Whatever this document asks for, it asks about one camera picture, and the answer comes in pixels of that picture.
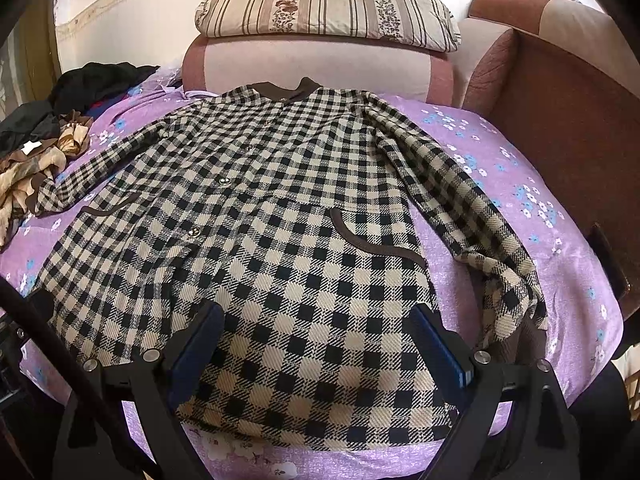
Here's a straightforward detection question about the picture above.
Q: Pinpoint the black cream checked coat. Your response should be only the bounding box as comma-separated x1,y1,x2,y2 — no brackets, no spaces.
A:
30,80,547,451

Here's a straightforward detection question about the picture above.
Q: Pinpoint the purple floral bed sheet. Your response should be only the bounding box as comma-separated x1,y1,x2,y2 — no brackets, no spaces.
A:
1,69,623,479

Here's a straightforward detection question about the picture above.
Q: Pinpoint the brown cream patterned garment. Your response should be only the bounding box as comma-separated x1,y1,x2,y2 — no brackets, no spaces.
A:
1,112,93,250

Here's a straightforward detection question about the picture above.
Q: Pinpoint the black garment pile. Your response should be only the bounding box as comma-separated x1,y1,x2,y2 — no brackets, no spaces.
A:
1,62,160,157

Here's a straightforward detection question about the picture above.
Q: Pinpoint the pink brown padded headboard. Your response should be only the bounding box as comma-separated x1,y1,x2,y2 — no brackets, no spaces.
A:
182,18,518,114

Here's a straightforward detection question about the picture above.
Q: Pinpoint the striped floral pillow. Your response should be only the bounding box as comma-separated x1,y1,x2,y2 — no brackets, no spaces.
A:
194,0,462,53

